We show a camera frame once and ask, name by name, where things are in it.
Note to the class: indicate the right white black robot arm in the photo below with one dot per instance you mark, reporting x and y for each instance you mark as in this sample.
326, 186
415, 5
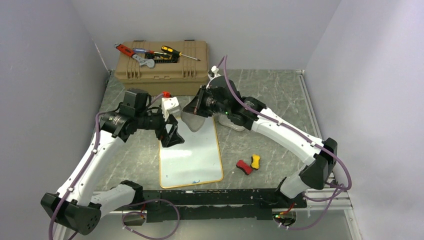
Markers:
222, 97

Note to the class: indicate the aluminium extrusion rail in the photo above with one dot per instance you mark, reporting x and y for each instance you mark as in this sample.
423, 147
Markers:
129, 194

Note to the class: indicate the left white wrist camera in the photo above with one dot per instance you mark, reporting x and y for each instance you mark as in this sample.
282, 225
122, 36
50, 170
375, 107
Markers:
170, 106

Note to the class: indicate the yellow bone shaped eraser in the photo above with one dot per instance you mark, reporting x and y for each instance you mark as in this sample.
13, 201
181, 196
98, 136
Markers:
255, 162

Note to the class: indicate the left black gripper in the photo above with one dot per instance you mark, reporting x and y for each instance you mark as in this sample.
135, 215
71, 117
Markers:
172, 137

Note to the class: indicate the blue red small screwdriver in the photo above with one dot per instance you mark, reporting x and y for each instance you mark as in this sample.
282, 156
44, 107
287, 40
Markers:
147, 51

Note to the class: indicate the yellow framed whiteboard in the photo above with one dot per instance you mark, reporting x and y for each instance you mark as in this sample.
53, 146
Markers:
196, 161

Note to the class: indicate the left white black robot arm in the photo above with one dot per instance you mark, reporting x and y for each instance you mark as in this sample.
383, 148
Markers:
137, 111

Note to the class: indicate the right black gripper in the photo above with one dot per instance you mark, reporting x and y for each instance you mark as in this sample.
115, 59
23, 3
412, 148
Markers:
196, 105

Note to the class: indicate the red bone shaped eraser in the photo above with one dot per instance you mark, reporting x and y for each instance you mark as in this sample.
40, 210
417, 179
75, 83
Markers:
244, 167

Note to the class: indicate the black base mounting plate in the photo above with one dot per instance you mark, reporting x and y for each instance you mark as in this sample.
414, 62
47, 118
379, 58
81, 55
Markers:
207, 204

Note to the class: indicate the yellow black screwdriver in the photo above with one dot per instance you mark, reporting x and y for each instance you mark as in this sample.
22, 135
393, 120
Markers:
174, 52

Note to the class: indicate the red handled adjustable wrench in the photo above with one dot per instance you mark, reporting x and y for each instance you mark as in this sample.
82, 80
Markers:
150, 63

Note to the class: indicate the tan plastic toolbox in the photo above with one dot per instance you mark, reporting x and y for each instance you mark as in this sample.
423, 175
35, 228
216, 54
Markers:
178, 75

